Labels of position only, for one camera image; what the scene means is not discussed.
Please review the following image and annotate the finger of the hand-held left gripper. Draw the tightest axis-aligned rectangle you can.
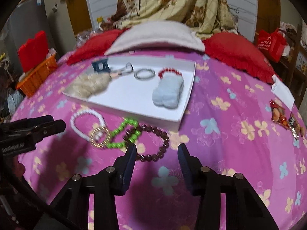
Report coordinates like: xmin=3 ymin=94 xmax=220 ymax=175
xmin=3 ymin=115 xmax=54 ymax=126
xmin=21 ymin=120 xmax=66 ymax=138

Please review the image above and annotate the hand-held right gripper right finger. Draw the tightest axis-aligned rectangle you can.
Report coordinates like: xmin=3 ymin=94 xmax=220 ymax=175
xmin=177 ymin=143 xmax=280 ymax=230

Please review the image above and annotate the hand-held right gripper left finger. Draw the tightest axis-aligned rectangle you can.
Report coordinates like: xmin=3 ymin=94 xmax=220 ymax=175
xmin=49 ymin=143 xmax=138 ymax=230

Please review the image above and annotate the dark brown bead bracelet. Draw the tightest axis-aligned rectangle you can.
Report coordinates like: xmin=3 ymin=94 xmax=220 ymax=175
xmin=123 ymin=124 xmax=170 ymax=162

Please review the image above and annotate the white cardboard box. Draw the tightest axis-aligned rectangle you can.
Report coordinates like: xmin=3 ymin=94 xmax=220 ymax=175
xmin=62 ymin=54 xmax=196 ymax=131

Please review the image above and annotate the dark cloth pile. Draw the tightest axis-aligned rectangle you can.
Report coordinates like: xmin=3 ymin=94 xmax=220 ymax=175
xmin=0 ymin=72 xmax=24 ymax=122

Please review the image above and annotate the orange plastic basket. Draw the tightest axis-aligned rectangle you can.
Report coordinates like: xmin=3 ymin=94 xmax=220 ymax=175
xmin=16 ymin=53 xmax=58 ymax=98

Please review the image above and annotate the red paper bag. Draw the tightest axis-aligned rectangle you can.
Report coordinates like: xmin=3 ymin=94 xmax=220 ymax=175
xmin=18 ymin=30 xmax=48 ymax=73

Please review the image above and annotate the blue hair claw clip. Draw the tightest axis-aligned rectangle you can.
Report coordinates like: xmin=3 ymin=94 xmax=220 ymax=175
xmin=92 ymin=59 xmax=111 ymax=73

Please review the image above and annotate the light blue plush toy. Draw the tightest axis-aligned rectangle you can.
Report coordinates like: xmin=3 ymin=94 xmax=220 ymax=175
xmin=152 ymin=74 xmax=185 ymax=107

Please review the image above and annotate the plain red pillow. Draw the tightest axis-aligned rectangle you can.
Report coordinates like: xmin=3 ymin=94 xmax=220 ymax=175
xmin=67 ymin=29 xmax=127 ymax=66

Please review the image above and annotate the grey refrigerator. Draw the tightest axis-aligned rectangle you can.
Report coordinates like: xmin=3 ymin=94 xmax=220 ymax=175
xmin=7 ymin=0 xmax=48 ymax=60

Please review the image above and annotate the red snack packet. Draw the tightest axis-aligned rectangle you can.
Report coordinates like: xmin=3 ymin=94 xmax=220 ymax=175
xmin=271 ymin=100 xmax=288 ymax=127

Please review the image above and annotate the brown wooden door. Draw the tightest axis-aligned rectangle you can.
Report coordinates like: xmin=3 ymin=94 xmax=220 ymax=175
xmin=65 ymin=0 xmax=95 ymax=37

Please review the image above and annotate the brown snack packet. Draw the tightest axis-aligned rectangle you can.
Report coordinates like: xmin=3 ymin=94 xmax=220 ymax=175
xmin=288 ymin=113 xmax=307 ymax=139

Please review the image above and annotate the white paper envelope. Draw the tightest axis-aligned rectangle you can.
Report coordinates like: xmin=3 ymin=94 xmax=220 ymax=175
xmin=271 ymin=75 xmax=295 ymax=111

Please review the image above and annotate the red ruffled pillow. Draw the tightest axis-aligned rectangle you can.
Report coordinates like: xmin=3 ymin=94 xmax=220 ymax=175
xmin=203 ymin=32 xmax=279 ymax=84

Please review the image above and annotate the white cloth pillow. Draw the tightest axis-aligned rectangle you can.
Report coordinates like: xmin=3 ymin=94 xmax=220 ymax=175
xmin=105 ymin=21 xmax=205 ymax=56

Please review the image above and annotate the red shopping bag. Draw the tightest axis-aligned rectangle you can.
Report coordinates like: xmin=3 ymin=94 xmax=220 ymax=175
xmin=257 ymin=28 xmax=289 ymax=63

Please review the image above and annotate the wooden chair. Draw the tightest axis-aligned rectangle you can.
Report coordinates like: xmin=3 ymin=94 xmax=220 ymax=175
xmin=279 ymin=24 xmax=307 ymax=96

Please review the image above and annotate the beige floral quilt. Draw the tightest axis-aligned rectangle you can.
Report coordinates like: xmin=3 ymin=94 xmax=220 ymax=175
xmin=109 ymin=0 xmax=238 ymax=39

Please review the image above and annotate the gold bracelet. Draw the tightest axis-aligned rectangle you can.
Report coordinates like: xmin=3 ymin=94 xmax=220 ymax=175
xmin=90 ymin=126 xmax=113 ymax=148

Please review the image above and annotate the white bead bracelet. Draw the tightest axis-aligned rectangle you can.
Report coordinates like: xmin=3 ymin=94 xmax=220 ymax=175
xmin=70 ymin=108 xmax=106 ymax=140

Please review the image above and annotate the green bead bracelet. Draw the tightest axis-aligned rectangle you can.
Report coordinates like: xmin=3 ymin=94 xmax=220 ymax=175
xmin=106 ymin=117 xmax=139 ymax=149

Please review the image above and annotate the beige fluffy keychain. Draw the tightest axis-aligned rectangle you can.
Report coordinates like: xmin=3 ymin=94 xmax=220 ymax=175
xmin=69 ymin=62 xmax=133 ymax=97

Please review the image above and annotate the black cable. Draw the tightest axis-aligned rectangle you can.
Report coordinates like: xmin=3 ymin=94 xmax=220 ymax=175
xmin=0 ymin=158 xmax=72 ymax=230

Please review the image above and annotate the silver bracelet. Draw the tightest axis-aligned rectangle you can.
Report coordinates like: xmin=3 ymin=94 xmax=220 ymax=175
xmin=134 ymin=69 xmax=155 ymax=80

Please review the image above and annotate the red bead bracelet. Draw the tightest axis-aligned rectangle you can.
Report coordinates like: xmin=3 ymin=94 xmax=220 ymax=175
xmin=158 ymin=68 xmax=183 ymax=79

